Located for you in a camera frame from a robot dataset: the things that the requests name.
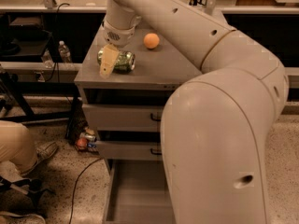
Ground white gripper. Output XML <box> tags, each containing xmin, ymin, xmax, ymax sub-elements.
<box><xmin>100</xmin><ymin>20</ymin><xmax>135</xmax><ymax>78</ymax></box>

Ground crushed green soda can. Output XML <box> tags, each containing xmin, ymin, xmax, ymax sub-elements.
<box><xmin>97</xmin><ymin>49</ymin><xmax>135</xmax><ymax>73</ymax></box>

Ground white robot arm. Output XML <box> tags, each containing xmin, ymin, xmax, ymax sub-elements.
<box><xmin>106</xmin><ymin>0</ymin><xmax>289</xmax><ymax>224</ymax></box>

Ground grey metal drawer cabinet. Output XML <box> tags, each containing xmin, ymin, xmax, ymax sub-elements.
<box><xmin>75</xmin><ymin>21</ymin><xmax>200</xmax><ymax>171</ymax></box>

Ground grey top drawer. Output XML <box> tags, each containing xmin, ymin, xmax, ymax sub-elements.
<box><xmin>82</xmin><ymin>105</ymin><xmax>163</xmax><ymax>132</ymax></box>

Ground silver can on floor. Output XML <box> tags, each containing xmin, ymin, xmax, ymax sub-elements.
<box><xmin>79</xmin><ymin>133</ymin><xmax>96</xmax><ymax>142</ymax></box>

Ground grey middle drawer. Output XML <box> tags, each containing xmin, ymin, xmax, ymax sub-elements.
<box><xmin>96</xmin><ymin>141</ymin><xmax>162</xmax><ymax>161</ymax></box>

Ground grey open bottom drawer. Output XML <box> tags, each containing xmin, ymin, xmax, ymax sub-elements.
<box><xmin>103</xmin><ymin>160</ymin><xmax>176</xmax><ymax>224</ymax></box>

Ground orange ball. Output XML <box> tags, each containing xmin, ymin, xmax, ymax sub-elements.
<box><xmin>143</xmin><ymin>33</ymin><xmax>160</xmax><ymax>49</ymax></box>

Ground clear plastic water bottle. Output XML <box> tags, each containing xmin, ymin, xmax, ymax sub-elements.
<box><xmin>58</xmin><ymin>41</ymin><xmax>72</xmax><ymax>63</ymax></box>

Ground red apple on floor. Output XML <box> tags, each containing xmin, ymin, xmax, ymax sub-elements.
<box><xmin>76</xmin><ymin>138</ymin><xmax>88</xmax><ymax>150</ymax></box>

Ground grey sneaker shoe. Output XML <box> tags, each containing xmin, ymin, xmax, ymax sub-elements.
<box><xmin>19</xmin><ymin>142</ymin><xmax>58</xmax><ymax>176</ymax></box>

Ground person leg tan trousers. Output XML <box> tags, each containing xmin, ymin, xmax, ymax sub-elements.
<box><xmin>0</xmin><ymin>120</ymin><xmax>37</xmax><ymax>176</ymax></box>

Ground black office chair base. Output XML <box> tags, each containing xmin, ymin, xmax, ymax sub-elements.
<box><xmin>0</xmin><ymin>176</ymin><xmax>56</xmax><ymax>217</ymax></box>

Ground black floor cable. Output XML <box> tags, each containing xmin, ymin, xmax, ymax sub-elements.
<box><xmin>67</xmin><ymin>158</ymin><xmax>104</xmax><ymax>224</ymax></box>

